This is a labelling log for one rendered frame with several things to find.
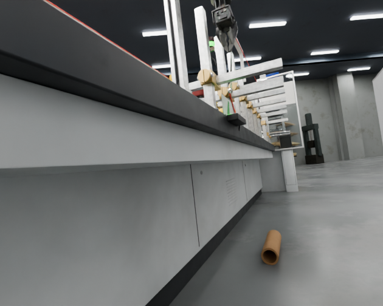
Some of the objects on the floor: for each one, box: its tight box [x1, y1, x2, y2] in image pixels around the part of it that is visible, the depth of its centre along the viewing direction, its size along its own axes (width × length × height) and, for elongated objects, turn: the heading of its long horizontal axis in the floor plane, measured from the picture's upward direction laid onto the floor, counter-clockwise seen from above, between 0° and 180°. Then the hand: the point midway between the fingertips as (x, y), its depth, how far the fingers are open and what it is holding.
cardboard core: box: [261, 230, 281, 265], centre depth 122 cm, size 30×8×8 cm
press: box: [302, 113, 325, 165], centre depth 1266 cm, size 74×92×283 cm
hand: (228, 49), depth 94 cm, fingers closed
